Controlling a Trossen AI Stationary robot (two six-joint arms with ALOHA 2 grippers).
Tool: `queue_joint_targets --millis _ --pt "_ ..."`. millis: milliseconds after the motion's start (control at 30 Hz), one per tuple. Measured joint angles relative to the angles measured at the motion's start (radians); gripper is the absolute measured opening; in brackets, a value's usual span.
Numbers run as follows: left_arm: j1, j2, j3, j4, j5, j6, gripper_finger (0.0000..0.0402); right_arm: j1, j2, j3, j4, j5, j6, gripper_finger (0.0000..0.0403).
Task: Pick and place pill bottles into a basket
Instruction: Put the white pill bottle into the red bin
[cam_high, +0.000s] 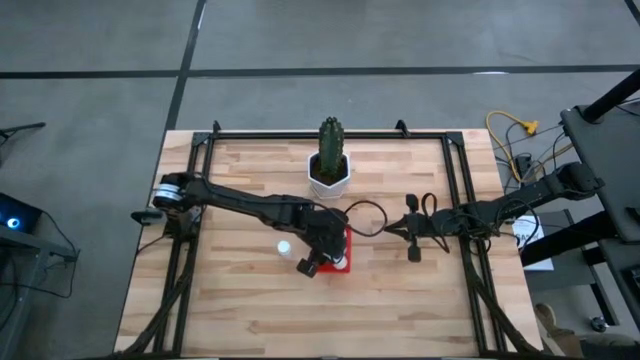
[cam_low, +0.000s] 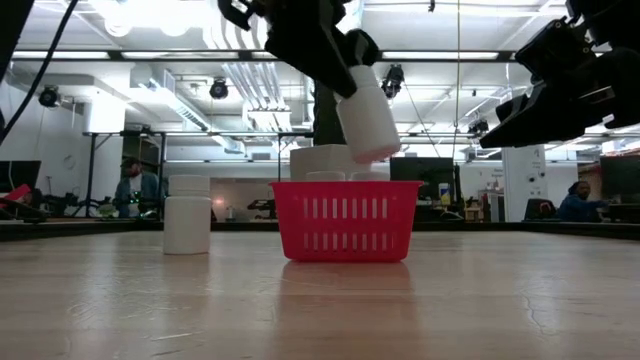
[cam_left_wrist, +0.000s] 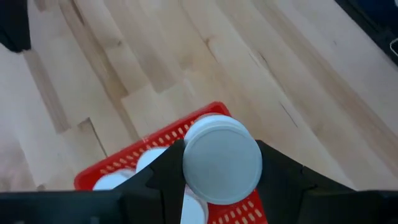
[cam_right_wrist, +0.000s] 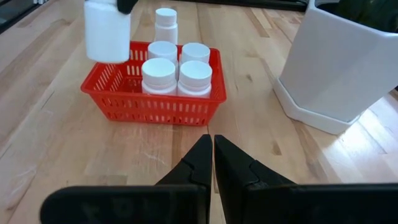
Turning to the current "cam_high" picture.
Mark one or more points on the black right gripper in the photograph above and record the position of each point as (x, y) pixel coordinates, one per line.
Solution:
(420, 225)

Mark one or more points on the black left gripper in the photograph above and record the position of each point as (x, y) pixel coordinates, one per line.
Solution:
(327, 242)

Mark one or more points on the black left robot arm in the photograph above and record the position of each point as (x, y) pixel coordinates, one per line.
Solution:
(240, 202)

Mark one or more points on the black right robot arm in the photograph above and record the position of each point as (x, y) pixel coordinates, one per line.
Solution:
(520, 200)

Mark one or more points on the red plastic slotted basket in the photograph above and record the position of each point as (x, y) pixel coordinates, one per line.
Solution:
(327, 270)

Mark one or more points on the white hexagonal plant pot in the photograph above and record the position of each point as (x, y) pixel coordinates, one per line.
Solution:
(327, 191)

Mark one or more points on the green cactus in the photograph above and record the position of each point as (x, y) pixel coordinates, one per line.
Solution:
(332, 145)

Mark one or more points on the white paper sheet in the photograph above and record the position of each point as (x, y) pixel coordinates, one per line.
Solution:
(527, 239)

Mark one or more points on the black power adapter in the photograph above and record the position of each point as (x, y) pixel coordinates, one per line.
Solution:
(523, 163)

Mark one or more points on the person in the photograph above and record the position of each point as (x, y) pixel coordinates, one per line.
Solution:
(547, 320)

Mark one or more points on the black equipment stand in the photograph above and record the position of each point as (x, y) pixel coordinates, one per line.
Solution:
(610, 150)

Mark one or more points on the grey metal stand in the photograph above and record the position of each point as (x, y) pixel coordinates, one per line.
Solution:
(30, 255)

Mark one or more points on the black box with blue light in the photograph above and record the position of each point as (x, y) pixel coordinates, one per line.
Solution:
(25, 216)

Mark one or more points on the black tripod leg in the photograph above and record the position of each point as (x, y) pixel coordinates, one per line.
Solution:
(20, 130)

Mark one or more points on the black aluminium table frame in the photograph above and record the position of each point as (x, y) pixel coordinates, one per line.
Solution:
(280, 135)

